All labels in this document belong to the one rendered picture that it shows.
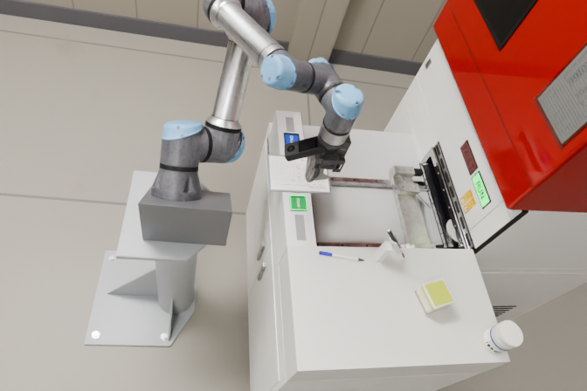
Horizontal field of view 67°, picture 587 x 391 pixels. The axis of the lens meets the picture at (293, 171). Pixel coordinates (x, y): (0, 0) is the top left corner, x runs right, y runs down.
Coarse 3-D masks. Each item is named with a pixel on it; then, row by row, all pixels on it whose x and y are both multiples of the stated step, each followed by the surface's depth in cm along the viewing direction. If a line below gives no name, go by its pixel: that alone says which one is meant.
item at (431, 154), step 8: (432, 152) 173; (424, 160) 179; (432, 160) 172; (440, 168) 168; (440, 176) 166; (440, 184) 166; (448, 192) 162; (448, 200) 160; (448, 208) 160; (456, 216) 156; (456, 224) 155; (456, 232) 154; (464, 240) 151; (464, 248) 149
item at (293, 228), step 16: (288, 112) 165; (272, 128) 171; (288, 128) 161; (272, 144) 169; (288, 192) 145; (288, 208) 141; (288, 224) 138; (304, 224) 140; (288, 240) 135; (304, 240) 136
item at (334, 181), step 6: (330, 180) 165; (336, 180) 166; (342, 180) 166; (348, 180) 167; (354, 180) 168; (360, 180) 168; (366, 180) 169; (372, 180) 169; (378, 180) 170; (384, 180) 171; (354, 186) 169; (360, 186) 170; (366, 186) 170; (372, 186) 171; (378, 186) 171; (384, 186) 171; (390, 186) 172; (420, 186) 173
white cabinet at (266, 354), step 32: (256, 192) 202; (256, 224) 196; (256, 256) 191; (256, 288) 186; (256, 320) 181; (256, 352) 177; (256, 384) 172; (288, 384) 128; (320, 384) 132; (352, 384) 137; (384, 384) 142; (416, 384) 148; (448, 384) 154
